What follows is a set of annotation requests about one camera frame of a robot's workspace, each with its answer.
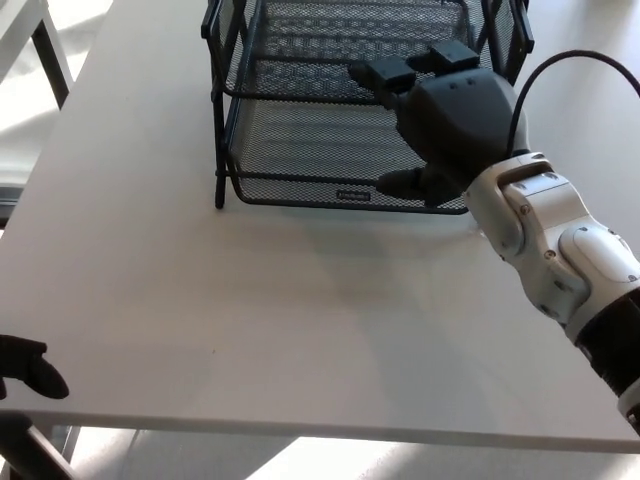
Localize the black mesh sliding tray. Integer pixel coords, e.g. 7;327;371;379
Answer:
212;0;521;106

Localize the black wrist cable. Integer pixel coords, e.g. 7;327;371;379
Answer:
505;48;640;156

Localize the white side table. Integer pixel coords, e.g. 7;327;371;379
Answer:
0;0;71;109

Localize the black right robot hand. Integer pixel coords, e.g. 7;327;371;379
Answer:
347;40;531;206

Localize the black metal tray rack frame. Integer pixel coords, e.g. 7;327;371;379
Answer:
199;0;535;210

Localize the small black mesh tray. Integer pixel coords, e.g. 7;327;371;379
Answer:
247;0;476;66

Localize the black mesh tray with label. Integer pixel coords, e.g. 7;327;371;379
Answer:
224;94;472;216

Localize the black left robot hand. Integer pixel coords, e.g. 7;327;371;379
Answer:
0;334;70;401

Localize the grey metal desk leg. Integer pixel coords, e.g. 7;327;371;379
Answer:
49;425;84;471

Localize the dark brown bar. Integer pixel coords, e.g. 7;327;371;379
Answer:
0;412;76;480

